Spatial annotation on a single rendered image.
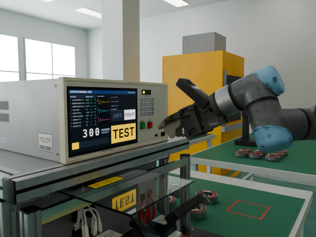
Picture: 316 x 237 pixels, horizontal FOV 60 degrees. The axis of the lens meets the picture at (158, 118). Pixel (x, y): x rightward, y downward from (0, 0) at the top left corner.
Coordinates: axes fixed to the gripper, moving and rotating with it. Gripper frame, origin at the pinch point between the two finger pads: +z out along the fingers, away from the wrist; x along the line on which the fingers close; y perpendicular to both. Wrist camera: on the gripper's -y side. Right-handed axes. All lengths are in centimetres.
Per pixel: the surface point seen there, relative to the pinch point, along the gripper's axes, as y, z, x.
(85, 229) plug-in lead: 20.0, 16.7, -23.9
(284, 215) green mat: 50, -4, 60
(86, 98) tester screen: -10.3, 3.0, -22.3
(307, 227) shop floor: 115, 35, 224
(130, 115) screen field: -5.6, 5.2, -5.9
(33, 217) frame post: 12.3, 9.5, -39.5
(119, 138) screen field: 0.0, 7.8, -10.9
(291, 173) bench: 47, 6, 136
